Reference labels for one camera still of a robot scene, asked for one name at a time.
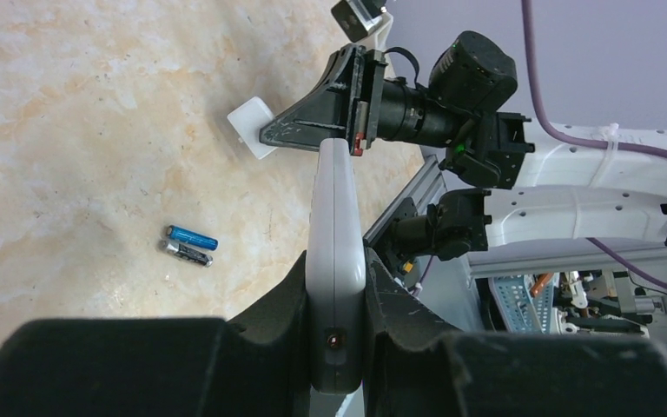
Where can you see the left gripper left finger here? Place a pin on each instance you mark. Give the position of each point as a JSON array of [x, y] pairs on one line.
[[252, 365]]

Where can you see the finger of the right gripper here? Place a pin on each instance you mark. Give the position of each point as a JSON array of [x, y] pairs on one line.
[[327, 111]]

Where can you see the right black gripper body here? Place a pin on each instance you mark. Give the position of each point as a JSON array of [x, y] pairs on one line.
[[367, 112]]

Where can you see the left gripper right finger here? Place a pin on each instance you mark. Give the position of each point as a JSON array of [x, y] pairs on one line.
[[417, 364]]

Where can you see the white battery cover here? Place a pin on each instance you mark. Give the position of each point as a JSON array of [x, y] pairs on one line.
[[247, 120]]

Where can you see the white remote control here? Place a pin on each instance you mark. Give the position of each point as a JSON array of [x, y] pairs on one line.
[[335, 274]]

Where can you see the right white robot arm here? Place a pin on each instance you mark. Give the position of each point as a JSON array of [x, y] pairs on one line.
[[521, 183]]

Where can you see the black silver AAA battery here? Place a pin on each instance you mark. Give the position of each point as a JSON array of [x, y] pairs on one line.
[[186, 253]]

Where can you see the blue AAA battery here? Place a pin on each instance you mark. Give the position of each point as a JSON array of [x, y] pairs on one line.
[[192, 238]]

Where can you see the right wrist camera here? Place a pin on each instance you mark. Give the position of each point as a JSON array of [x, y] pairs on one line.
[[365, 22]]

